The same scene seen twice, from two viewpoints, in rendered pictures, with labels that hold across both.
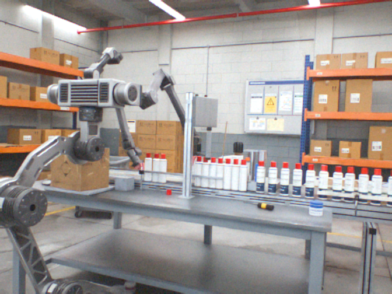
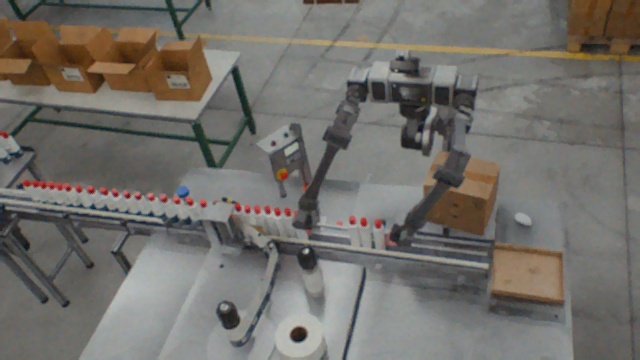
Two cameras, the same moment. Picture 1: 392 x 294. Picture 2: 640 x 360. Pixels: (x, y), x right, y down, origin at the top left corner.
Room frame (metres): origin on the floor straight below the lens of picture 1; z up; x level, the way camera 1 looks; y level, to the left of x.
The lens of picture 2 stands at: (4.15, 0.16, 3.09)
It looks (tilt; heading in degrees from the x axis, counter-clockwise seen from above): 46 degrees down; 182
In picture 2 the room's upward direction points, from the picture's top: 12 degrees counter-clockwise
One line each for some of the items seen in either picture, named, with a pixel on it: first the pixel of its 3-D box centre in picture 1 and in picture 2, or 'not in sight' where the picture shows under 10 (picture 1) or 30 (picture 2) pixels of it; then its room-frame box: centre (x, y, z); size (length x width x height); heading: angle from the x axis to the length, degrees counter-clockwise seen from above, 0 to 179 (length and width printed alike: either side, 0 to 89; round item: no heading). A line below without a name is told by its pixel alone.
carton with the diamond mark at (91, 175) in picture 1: (80, 167); (460, 192); (2.33, 0.78, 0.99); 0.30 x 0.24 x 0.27; 58
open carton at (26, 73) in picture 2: not in sight; (25, 58); (0.21, -1.95, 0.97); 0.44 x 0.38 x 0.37; 160
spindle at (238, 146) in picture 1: (237, 158); (232, 324); (2.87, -0.35, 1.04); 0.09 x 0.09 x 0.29
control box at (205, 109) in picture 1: (202, 112); (281, 154); (2.26, -0.03, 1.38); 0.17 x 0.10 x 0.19; 123
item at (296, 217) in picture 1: (184, 188); (331, 282); (2.60, 0.08, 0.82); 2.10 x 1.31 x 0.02; 68
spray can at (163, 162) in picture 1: (163, 168); (354, 231); (2.45, 0.23, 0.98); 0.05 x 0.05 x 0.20
